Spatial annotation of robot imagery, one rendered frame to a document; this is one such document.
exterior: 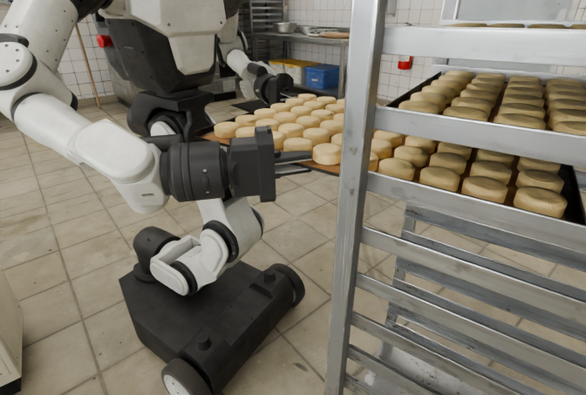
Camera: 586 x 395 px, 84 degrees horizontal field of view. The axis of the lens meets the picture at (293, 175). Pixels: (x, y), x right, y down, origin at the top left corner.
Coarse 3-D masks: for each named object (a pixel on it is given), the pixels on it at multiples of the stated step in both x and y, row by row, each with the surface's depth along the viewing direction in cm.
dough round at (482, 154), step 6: (480, 150) 52; (486, 150) 52; (480, 156) 51; (486, 156) 50; (492, 156) 50; (498, 156) 50; (504, 156) 50; (510, 156) 50; (504, 162) 49; (510, 162) 49
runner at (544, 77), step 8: (432, 64) 73; (432, 72) 74; (472, 72) 69; (480, 72) 69; (488, 72) 68; (496, 72) 67; (504, 72) 66; (512, 72) 66; (520, 72) 65; (528, 72) 64; (536, 72) 64; (544, 72) 63; (544, 80) 63; (576, 80) 61; (584, 80) 60
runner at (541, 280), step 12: (408, 240) 93; (420, 240) 91; (432, 240) 89; (444, 252) 88; (456, 252) 87; (468, 252) 85; (480, 264) 84; (492, 264) 82; (504, 264) 81; (516, 276) 80; (528, 276) 79; (540, 276) 77; (552, 288) 77; (564, 288) 75; (576, 288) 74
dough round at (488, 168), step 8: (480, 160) 48; (488, 160) 48; (472, 168) 47; (480, 168) 46; (488, 168) 46; (496, 168) 46; (504, 168) 46; (488, 176) 45; (496, 176) 44; (504, 176) 44
